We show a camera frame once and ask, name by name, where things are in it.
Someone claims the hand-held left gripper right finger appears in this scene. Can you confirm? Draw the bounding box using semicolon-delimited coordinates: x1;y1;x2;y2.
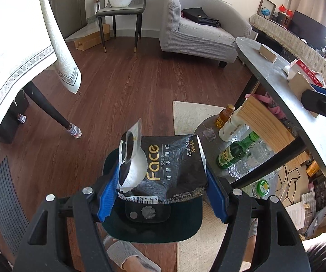
205;169;308;272

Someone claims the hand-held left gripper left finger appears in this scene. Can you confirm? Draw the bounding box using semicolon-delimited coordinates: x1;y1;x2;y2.
11;171;121;272

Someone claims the brown cardboard piece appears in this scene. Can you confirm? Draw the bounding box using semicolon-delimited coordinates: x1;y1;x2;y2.
288;71;318;118

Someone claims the black tissue packet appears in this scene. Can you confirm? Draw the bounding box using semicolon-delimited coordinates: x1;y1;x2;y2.
116;118;209;204

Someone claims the red and white box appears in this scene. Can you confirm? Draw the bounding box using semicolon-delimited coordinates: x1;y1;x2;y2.
289;59;326;88

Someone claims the green capped clear bottle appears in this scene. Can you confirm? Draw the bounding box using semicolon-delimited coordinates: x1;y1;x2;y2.
252;178;278;200

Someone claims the green glass bottle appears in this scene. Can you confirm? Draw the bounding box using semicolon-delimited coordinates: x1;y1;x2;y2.
218;132;260;170

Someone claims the clear plastic water bottle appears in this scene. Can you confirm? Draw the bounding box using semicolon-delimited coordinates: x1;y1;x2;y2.
229;139;274;177

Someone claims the pink cloth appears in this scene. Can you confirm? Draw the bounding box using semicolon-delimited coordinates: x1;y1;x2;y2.
245;92;285;119

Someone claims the wooden board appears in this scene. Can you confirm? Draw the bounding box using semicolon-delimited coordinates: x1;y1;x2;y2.
238;95;308;170

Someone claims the grey slipper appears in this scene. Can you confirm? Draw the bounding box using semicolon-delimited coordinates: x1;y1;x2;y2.
103;235;161;272

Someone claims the beige lace cabinet cloth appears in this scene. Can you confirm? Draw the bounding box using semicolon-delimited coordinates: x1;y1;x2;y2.
249;14;326;80

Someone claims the white plastic bottle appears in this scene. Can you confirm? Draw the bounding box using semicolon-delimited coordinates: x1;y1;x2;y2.
219;108;247;142

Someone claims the black television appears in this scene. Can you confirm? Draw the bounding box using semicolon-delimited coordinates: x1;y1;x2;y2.
289;10;326;41

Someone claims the small wooden block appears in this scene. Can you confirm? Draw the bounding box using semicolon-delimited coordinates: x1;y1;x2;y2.
259;44;278;63

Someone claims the orange tea bottle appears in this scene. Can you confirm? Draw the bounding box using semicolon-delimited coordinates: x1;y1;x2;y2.
214;104;236;129

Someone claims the white paper sheet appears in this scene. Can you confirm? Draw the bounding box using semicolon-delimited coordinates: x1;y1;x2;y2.
286;201;307;230

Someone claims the beige rug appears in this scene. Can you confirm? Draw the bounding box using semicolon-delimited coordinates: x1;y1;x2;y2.
173;100;251;272

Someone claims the grey ribbed doormat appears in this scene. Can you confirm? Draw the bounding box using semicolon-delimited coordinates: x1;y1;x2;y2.
0;156;30;254

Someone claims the black table leg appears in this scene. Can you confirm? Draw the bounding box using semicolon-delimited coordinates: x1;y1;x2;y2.
24;81;71;129

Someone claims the grey armchair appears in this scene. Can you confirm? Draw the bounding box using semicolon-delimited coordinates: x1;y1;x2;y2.
159;0;252;68

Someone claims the black handbag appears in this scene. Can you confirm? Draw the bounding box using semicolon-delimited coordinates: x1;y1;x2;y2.
181;7;221;28

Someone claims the flat cardboard box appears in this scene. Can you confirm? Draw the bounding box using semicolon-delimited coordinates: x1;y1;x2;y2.
74;30;111;52

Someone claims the white patterned tablecloth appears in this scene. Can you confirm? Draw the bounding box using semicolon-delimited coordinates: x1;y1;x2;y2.
0;0;83;173

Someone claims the grey dining chair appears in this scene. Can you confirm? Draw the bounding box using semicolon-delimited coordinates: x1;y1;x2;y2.
96;0;147;54

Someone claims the white plant pot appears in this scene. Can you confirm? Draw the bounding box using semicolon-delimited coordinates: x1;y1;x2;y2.
109;0;134;8

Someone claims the grey door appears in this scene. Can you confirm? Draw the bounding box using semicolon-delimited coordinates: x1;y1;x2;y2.
45;0;88;39

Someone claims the wooden picture frame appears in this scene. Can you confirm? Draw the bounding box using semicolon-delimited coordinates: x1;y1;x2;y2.
257;0;277;20

